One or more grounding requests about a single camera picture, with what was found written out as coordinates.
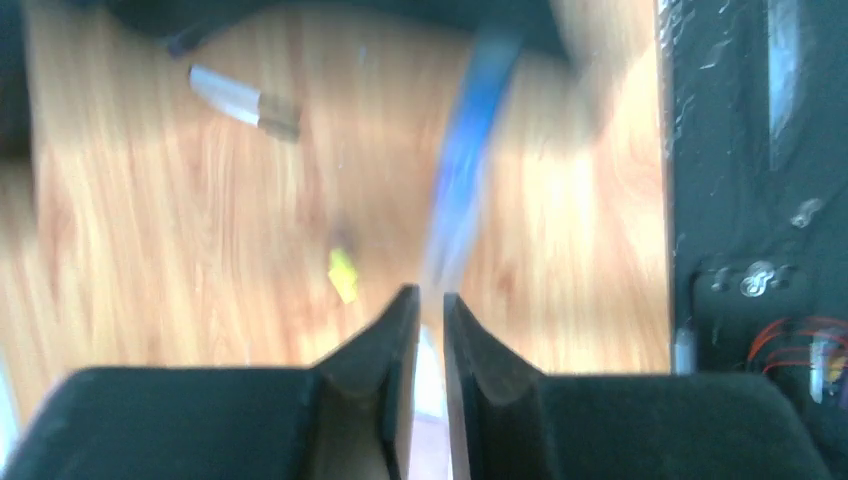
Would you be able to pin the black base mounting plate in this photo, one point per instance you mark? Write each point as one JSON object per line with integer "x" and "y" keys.
{"x": 755, "y": 97}

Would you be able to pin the blue marker pen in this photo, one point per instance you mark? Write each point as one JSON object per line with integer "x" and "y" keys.
{"x": 462, "y": 163}

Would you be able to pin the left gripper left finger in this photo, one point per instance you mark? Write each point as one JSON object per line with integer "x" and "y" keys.
{"x": 349, "y": 416}

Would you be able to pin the yellow pen cap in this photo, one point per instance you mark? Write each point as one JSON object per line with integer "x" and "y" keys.
{"x": 343, "y": 275}

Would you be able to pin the white pen brown cap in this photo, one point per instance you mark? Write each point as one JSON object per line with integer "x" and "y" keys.
{"x": 276, "y": 116}

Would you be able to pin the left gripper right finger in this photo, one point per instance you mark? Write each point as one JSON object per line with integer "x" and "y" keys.
{"x": 508, "y": 420}

